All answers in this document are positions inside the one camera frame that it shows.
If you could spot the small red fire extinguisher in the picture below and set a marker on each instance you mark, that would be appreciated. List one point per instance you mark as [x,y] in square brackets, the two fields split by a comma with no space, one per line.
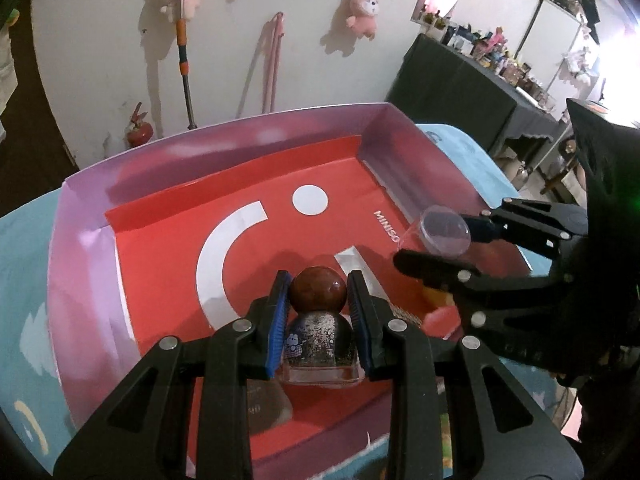
[139,132]

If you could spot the white cabinet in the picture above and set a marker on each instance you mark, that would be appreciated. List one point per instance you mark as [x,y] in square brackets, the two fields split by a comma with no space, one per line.
[555,35]

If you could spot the pink pole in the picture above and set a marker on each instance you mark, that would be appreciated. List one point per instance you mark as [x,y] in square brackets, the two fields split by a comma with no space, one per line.
[270,60]

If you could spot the glitter bottle brown ball cap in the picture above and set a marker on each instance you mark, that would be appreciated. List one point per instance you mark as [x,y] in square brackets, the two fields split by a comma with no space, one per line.
[317,310]

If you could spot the pink plush deer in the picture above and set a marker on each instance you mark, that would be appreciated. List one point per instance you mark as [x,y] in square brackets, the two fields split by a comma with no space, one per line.
[362,10]

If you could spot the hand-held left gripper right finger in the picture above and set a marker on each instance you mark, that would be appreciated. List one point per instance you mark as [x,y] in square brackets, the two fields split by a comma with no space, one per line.
[362,320]

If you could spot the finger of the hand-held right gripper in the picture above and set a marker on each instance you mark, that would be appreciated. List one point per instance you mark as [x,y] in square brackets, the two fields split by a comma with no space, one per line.
[425,267]
[482,227]

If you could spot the row of cosmetics bottles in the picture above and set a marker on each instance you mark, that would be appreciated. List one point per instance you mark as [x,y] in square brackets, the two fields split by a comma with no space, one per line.
[495,55]

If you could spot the black cloth covered table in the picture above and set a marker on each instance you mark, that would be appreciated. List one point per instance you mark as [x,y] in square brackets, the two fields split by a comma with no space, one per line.
[450,90]

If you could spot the dark wooden door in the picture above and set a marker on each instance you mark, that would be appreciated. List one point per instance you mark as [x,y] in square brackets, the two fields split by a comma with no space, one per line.
[30,135]

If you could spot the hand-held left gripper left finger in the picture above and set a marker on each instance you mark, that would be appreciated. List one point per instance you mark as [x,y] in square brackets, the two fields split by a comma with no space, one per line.
[277,320]

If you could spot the pink cardboard box red lining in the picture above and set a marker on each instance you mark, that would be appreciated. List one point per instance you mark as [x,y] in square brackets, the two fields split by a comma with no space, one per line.
[175,220]

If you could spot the clear plastic cup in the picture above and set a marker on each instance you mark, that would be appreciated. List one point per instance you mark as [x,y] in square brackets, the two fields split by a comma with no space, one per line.
[440,232]

